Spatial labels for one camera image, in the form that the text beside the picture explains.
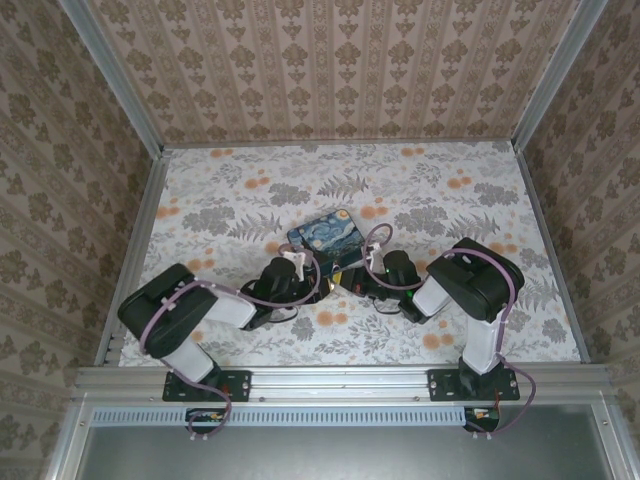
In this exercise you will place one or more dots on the blue starry night tin box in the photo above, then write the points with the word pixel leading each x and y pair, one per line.
pixel 325 235

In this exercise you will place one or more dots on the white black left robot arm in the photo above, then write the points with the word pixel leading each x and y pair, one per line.
pixel 230 310

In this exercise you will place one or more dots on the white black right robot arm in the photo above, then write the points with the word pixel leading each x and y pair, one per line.
pixel 482 345

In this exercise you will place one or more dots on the floral patterned table cover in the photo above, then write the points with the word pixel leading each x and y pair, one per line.
pixel 400 190

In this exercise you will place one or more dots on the black connector board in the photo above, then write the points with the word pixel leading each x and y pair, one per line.
pixel 482 417
pixel 205 420

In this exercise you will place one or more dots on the grey metal panel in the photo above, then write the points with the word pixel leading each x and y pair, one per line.
pixel 340 455

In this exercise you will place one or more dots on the aluminium table edge rail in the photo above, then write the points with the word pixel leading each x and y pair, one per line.
pixel 340 385

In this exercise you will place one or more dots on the thin aluminium rear rail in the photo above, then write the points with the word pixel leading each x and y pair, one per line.
pixel 340 144

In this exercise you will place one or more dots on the aluminium side rail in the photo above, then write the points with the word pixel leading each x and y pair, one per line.
pixel 134 260
pixel 556 260

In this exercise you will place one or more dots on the aluminium upright post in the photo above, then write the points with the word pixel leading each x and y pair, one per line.
pixel 555 75
pixel 117 75

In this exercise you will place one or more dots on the aluminium lower frame bar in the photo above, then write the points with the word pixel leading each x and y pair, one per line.
pixel 67 445
pixel 607 445

